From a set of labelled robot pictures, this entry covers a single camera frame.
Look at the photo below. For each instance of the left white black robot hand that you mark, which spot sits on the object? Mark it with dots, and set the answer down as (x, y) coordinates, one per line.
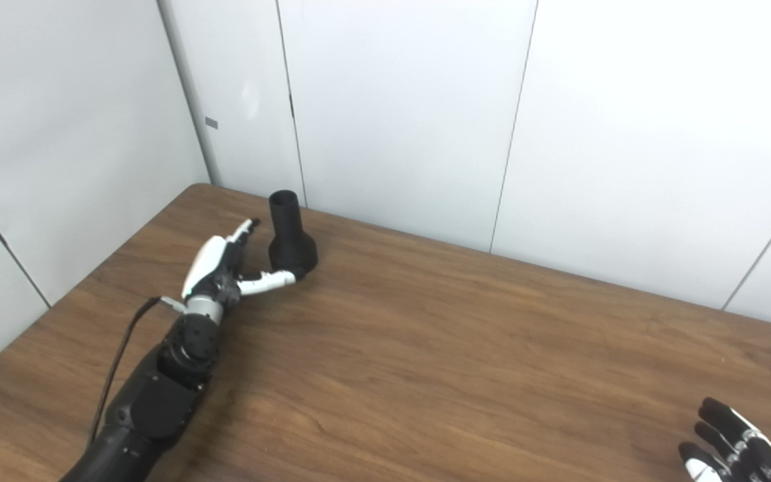
(215, 271)

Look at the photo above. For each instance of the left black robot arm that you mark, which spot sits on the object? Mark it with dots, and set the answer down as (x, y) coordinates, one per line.
(158, 395)

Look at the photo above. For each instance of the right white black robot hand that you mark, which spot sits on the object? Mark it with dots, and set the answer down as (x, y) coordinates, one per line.
(740, 448)

